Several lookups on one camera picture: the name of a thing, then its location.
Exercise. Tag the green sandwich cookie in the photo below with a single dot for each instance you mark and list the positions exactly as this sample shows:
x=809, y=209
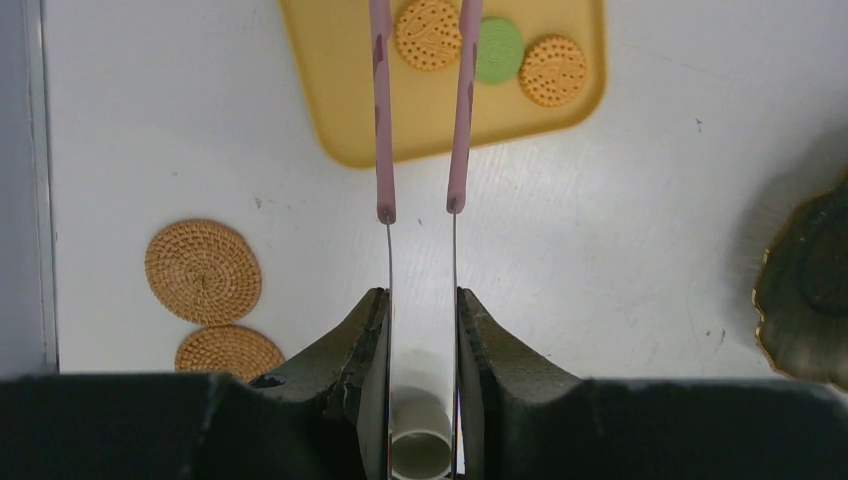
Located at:
x=500, y=51

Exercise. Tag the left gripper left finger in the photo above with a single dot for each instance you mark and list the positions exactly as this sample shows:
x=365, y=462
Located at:
x=334, y=396

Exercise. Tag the grey small cup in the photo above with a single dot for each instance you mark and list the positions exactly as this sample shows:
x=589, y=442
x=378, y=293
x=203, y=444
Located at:
x=421, y=443

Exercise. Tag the three tier glass stand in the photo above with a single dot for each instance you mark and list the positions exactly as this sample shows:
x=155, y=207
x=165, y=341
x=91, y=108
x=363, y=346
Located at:
x=801, y=292

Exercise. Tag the yellow serving tray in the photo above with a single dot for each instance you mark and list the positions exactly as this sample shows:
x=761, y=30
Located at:
x=330, y=45

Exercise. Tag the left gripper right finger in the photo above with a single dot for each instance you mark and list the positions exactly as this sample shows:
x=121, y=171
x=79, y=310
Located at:
x=512, y=400

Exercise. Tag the orange sandwich cookie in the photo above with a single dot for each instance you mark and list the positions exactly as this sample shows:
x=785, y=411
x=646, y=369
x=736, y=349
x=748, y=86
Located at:
x=427, y=34
x=554, y=71

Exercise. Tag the pink handled metal tongs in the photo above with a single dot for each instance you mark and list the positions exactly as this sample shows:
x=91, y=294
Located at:
x=469, y=25

